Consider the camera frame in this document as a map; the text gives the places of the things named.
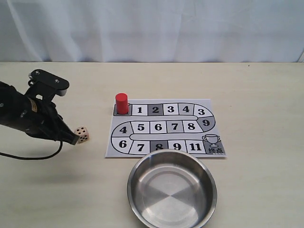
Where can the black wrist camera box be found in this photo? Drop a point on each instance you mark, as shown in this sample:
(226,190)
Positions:
(46,84)

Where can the wooden die black pips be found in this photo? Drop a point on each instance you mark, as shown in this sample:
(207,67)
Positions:
(82,133)

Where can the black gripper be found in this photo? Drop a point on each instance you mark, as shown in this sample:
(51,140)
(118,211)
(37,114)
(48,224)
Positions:
(39,121)

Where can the stainless steel round bowl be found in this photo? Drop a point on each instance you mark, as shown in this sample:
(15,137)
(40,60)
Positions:
(171,189)

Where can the red cylinder game piece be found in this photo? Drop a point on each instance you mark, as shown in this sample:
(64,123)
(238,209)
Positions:
(122,107)

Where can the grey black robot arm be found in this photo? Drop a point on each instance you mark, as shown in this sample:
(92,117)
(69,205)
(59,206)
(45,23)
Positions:
(6,92)

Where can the white backdrop curtain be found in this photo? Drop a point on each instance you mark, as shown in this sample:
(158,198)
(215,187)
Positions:
(152,30)

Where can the paper number game board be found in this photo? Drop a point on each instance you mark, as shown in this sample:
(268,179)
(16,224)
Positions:
(187,125)

